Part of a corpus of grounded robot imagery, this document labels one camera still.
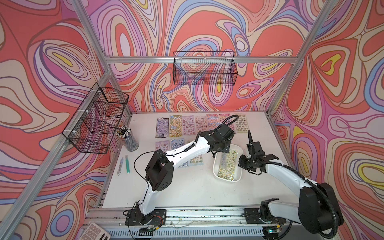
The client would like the blue red animal sticker sheet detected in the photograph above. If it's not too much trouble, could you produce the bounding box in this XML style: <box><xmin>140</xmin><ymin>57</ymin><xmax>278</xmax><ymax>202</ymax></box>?
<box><xmin>207</xmin><ymin>114</ymin><xmax>222</xmax><ymax>130</ymax></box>

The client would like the pink yellow pastel sticker sheet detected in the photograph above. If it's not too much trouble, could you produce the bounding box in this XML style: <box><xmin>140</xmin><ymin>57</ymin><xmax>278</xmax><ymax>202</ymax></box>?
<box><xmin>219</xmin><ymin>114</ymin><xmax>237</xmax><ymax>134</ymax></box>

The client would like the pink bonbon sticker sheet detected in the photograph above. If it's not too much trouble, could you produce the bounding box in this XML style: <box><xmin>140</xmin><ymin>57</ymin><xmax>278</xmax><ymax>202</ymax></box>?
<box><xmin>195</xmin><ymin>116</ymin><xmax>209</xmax><ymax>133</ymax></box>

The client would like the green cream sticker sheet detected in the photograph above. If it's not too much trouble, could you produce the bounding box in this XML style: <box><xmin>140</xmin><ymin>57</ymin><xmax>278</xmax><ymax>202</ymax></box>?
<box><xmin>235</xmin><ymin>114</ymin><xmax>249</xmax><ymax>133</ymax></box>

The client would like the white plastic storage tray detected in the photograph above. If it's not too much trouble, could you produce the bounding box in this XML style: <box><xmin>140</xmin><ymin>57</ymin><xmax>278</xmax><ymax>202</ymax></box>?
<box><xmin>213</xmin><ymin>144</ymin><xmax>244</xmax><ymax>183</ymax></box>

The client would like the green animal sticker sheet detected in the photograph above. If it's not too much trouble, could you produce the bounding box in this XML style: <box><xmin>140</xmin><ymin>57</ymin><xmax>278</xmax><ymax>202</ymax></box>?
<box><xmin>217</xmin><ymin>150</ymin><xmax>238</xmax><ymax>182</ymax></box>

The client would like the green dinosaur sticker sheet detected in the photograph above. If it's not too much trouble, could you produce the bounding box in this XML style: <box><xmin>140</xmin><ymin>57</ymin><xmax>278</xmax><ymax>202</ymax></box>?
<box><xmin>188</xmin><ymin>155</ymin><xmax>204</xmax><ymax>167</ymax></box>

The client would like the pink puffy sticker sheet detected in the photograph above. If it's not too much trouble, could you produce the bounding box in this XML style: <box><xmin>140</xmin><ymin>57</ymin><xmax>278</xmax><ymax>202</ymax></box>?
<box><xmin>182</xmin><ymin>116</ymin><xmax>196</xmax><ymax>136</ymax></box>

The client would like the blue penguin sticker sheet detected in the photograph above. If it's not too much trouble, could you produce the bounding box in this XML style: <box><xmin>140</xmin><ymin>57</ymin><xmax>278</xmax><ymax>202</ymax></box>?
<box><xmin>171</xmin><ymin>138</ymin><xmax>189</xmax><ymax>168</ymax></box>

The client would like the yellow green sticker sheet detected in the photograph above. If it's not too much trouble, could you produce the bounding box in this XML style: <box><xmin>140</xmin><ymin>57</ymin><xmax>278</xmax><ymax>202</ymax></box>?
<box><xmin>169</xmin><ymin>115</ymin><xmax>183</xmax><ymax>138</ymax></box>

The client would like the lilac puffy sticker sheet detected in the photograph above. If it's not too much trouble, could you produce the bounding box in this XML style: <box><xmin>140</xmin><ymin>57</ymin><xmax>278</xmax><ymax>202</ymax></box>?
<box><xmin>155</xmin><ymin>140</ymin><xmax>171</xmax><ymax>153</ymax></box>

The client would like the purple holographic sticker sheet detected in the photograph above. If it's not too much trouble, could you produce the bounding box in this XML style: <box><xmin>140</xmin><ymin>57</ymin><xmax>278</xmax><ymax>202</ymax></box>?
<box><xmin>155</xmin><ymin>118</ymin><xmax>169</xmax><ymax>139</ymax></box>

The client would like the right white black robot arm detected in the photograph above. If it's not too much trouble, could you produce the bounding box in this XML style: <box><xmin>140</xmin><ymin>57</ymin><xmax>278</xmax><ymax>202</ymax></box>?
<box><xmin>239</xmin><ymin>132</ymin><xmax>344</xmax><ymax>239</ymax></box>

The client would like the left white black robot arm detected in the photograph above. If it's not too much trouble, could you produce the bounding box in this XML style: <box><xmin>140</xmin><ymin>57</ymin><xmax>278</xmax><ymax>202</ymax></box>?
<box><xmin>135</xmin><ymin>115</ymin><xmax>239</xmax><ymax>217</ymax></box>

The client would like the green pen on table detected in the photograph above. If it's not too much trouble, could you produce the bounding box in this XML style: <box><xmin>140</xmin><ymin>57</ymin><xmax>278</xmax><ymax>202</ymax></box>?
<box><xmin>125</xmin><ymin>155</ymin><xmax>130</xmax><ymax>174</ymax></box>

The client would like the mesh pen cup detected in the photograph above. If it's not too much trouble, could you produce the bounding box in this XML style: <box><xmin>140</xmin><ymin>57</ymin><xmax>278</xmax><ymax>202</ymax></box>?
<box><xmin>120</xmin><ymin>133</ymin><xmax>139</xmax><ymax>152</ymax></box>

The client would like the bundle of pens in cup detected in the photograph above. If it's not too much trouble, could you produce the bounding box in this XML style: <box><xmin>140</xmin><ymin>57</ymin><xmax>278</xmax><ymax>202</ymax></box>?
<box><xmin>116</xmin><ymin>125</ymin><xmax>132</xmax><ymax>140</ymax></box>

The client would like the small clear blue tool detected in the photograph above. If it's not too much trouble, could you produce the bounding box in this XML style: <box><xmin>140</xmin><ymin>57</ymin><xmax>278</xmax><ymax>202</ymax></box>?
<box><xmin>117</xmin><ymin>158</ymin><xmax>124</xmax><ymax>176</ymax></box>

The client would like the white keypad device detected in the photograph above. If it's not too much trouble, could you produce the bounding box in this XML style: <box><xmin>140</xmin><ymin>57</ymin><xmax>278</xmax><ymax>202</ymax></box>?
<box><xmin>79</xmin><ymin>223</ymin><xmax>111</xmax><ymax>240</ymax></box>

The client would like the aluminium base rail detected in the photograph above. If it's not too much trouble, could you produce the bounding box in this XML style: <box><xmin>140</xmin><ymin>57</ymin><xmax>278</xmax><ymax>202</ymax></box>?
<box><xmin>78</xmin><ymin>205</ymin><xmax>337</xmax><ymax>240</ymax></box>

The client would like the black wire basket at back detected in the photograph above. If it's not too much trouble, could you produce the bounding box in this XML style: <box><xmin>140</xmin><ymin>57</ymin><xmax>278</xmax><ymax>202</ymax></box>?
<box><xmin>173</xmin><ymin>50</ymin><xmax>238</xmax><ymax>86</ymax></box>

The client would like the black wire basket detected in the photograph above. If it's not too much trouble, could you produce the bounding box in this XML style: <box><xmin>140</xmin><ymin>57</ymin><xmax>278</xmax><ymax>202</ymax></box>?
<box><xmin>62</xmin><ymin>83</ymin><xmax>129</xmax><ymax>154</ymax></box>
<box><xmin>173</xmin><ymin>50</ymin><xmax>238</xmax><ymax>86</ymax></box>

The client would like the black wire basket on left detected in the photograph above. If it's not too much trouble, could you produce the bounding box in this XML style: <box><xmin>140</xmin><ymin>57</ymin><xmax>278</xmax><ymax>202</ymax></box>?
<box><xmin>62</xmin><ymin>83</ymin><xmax>129</xmax><ymax>154</ymax></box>

